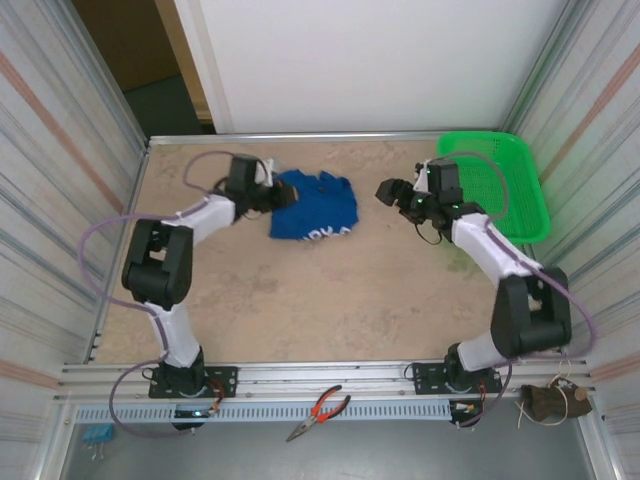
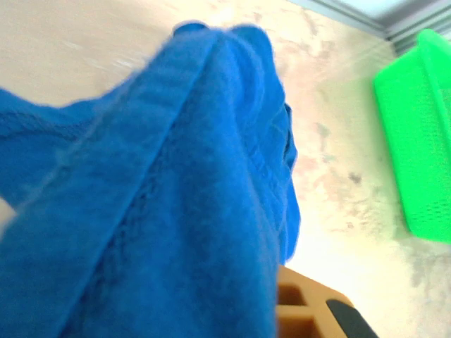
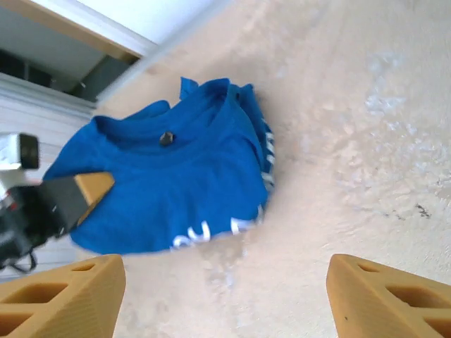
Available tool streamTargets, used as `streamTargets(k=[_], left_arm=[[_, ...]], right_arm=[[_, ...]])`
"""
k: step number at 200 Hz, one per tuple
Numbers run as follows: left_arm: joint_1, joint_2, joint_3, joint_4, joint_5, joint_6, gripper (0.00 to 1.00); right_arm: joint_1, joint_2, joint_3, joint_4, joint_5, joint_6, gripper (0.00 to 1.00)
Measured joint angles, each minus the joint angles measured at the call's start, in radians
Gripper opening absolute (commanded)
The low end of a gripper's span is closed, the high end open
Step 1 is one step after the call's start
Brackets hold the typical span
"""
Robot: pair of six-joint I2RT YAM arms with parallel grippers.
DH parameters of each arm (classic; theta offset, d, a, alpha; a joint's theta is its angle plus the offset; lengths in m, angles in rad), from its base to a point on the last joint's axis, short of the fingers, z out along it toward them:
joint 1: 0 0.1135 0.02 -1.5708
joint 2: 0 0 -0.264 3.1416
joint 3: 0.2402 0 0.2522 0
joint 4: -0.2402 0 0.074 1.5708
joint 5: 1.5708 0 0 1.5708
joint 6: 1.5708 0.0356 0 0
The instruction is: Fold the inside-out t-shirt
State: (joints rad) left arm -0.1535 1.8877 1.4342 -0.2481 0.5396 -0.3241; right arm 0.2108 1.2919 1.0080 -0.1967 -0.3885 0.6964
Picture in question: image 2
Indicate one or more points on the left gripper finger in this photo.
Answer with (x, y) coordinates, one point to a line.
(317, 303)

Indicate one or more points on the green plastic mesh basket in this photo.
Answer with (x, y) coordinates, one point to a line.
(423, 141)

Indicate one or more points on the blue t-shirt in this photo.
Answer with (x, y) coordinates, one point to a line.
(141, 176)

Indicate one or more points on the aluminium table edge frame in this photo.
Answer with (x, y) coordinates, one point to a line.
(352, 18)

